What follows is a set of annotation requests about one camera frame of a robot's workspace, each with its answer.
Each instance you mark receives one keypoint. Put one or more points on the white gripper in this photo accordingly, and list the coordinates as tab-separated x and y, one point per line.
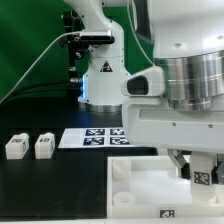
151	122

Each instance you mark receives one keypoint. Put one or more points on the white square tabletop part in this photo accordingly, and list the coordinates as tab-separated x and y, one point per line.
148	188

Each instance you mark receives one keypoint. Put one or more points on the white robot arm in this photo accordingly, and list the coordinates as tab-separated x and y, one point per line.
178	102

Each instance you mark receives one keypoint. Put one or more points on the white marker tag sheet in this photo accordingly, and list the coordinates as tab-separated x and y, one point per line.
93	138

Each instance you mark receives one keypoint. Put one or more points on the black camera on stand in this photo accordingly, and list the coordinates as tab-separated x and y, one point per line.
79	41

